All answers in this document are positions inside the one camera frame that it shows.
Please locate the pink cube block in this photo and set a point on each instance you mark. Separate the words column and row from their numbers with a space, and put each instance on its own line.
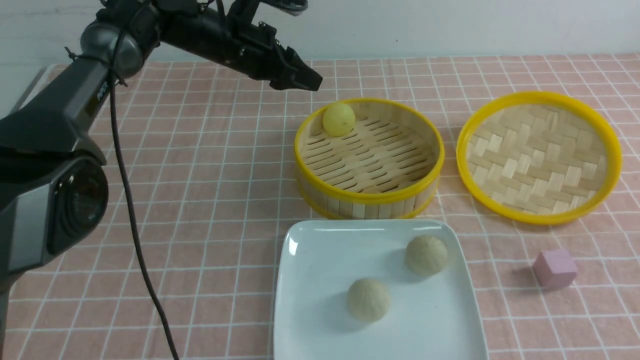
column 555, row 269

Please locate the yellow-rimmed bamboo steamer basket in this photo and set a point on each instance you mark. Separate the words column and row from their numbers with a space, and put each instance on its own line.
column 387, row 167

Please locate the pink checkered tablecloth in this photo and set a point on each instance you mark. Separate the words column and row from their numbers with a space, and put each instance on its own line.
column 209, row 160

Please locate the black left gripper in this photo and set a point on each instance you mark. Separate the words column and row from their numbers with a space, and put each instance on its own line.
column 255, row 52

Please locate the white square plate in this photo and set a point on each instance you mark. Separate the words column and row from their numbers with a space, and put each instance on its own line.
column 434, row 318

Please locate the yellow steamed bun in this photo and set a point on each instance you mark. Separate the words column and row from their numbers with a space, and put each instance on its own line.
column 338, row 119

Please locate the white steamed bun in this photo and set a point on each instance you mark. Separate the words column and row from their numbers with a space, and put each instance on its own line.
column 426, row 255
column 368, row 300

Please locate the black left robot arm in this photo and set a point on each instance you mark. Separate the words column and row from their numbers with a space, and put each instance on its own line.
column 54, row 190

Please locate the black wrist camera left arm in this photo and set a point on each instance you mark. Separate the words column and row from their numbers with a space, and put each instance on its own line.
column 275, row 4

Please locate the yellow-rimmed woven steamer lid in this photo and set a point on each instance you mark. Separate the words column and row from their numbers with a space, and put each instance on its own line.
column 539, row 157

